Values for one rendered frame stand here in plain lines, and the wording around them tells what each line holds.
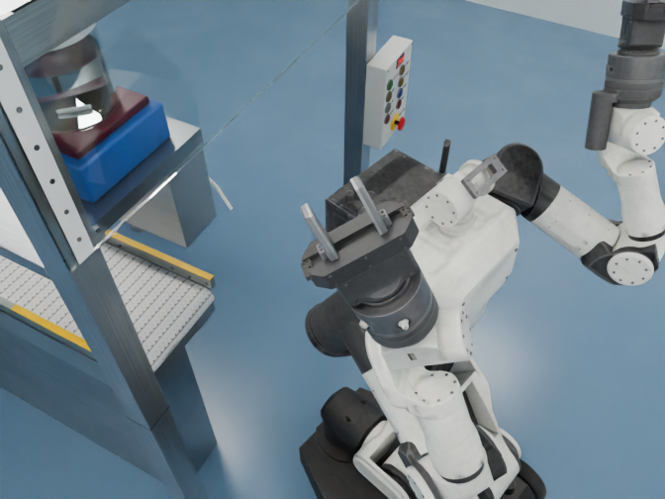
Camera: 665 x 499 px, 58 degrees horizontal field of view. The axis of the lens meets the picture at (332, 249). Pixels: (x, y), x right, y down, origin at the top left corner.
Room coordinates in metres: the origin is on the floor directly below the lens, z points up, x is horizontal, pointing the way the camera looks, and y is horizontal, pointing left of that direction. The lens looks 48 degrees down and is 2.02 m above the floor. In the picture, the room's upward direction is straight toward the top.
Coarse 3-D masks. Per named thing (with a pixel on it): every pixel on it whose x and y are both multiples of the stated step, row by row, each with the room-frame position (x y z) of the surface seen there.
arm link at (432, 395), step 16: (368, 336) 0.41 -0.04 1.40; (368, 352) 0.39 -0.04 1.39; (384, 368) 0.38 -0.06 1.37; (400, 368) 0.40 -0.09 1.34; (416, 368) 0.41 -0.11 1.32; (384, 384) 0.37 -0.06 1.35; (400, 384) 0.38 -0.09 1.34; (416, 384) 0.39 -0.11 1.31; (432, 384) 0.39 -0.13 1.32; (448, 384) 0.38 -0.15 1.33; (400, 400) 0.36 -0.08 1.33; (416, 400) 0.36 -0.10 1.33; (432, 400) 0.36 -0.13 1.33; (448, 400) 0.36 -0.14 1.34; (432, 416) 0.34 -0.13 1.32; (448, 416) 0.34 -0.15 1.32
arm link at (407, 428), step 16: (368, 384) 0.46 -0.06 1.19; (384, 400) 0.43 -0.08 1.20; (400, 416) 0.41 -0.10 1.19; (416, 416) 0.40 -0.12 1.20; (400, 432) 0.39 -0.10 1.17; (416, 432) 0.38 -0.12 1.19; (400, 448) 0.38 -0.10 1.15; (416, 448) 0.37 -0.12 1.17; (416, 464) 0.34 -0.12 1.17; (416, 480) 0.32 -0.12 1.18; (432, 496) 0.29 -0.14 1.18
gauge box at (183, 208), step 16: (192, 160) 0.86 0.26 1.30; (176, 176) 0.82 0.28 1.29; (192, 176) 0.86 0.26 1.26; (208, 176) 0.89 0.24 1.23; (160, 192) 0.82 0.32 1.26; (176, 192) 0.81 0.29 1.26; (192, 192) 0.85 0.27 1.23; (208, 192) 0.89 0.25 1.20; (144, 208) 0.84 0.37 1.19; (160, 208) 0.82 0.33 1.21; (176, 208) 0.81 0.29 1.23; (192, 208) 0.84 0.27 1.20; (208, 208) 0.88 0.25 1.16; (144, 224) 0.85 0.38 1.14; (160, 224) 0.83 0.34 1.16; (176, 224) 0.81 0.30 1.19; (192, 224) 0.83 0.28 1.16; (208, 224) 0.87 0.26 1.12; (176, 240) 0.81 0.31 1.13; (192, 240) 0.82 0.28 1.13
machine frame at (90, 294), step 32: (0, 0) 0.62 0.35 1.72; (352, 32) 1.41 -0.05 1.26; (352, 64) 1.41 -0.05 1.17; (352, 96) 1.41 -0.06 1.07; (352, 128) 1.41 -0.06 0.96; (0, 160) 0.54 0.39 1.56; (352, 160) 1.40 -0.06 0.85; (32, 224) 0.55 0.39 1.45; (96, 256) 0.58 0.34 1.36; (64, 288) 0.55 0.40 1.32; (96, 288) 0.56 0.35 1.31; (96, 320) 0.54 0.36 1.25; (128, 320) 0.58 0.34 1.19; (96, 352) 0.55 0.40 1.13; (128, 352) 0.56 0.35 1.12; (128, 384) 0.54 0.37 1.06; (128, 416) 0.56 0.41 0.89; (160, 416) 0.56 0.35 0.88; (160, 448) 0.54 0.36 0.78; (192, 480) 0.57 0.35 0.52
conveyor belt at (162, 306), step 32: (0, 256) 0.97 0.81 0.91; (128, 256) 0.97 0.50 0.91; (0, 288) 0.87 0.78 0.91; (32, 288) 0.87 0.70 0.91; (128, 288) 0.87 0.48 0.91; (160, 288) 0.87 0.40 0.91; (192, 288) 0.87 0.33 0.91; (64, 320) 0.78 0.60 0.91; (160, 320) 0.78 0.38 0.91; (192, 320) 0.79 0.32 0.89; (160, 352) 0.70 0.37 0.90
